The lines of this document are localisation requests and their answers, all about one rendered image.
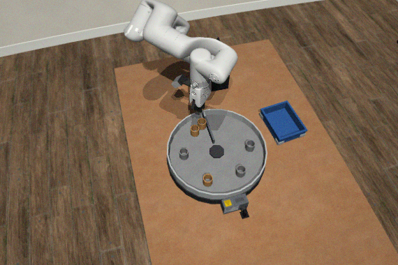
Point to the grey round turntable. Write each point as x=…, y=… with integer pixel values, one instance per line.
x=217, y=150

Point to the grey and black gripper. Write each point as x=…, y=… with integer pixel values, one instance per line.
x=198, y=96

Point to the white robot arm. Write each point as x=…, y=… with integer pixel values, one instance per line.
x=160, y=25

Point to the bronze bushing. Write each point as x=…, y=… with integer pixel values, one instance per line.
x=202, y=126
x=207, y=176
x=194, y=133

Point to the grey cylinder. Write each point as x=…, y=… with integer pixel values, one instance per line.
x=250, y=148
x=239, y=174
x=184, y=150

